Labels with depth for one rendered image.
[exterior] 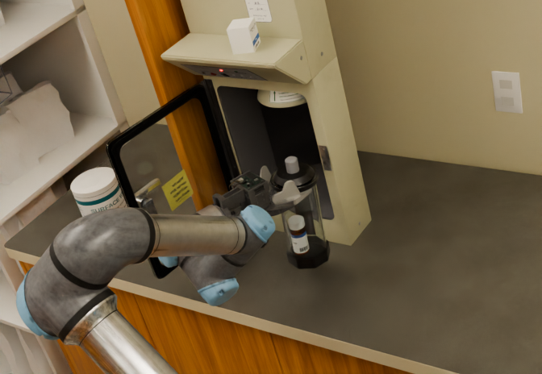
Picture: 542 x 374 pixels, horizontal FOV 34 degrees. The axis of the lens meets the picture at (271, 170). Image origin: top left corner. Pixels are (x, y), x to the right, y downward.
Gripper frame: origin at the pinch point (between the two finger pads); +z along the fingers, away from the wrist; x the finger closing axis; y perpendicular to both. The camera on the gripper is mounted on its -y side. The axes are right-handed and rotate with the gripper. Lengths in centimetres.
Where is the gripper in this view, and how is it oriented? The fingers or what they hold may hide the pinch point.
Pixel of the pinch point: (294, 184)
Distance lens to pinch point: 199.9
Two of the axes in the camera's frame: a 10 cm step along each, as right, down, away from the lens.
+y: -1.9, -8.4, -5.1
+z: 7.9, -4.4, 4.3
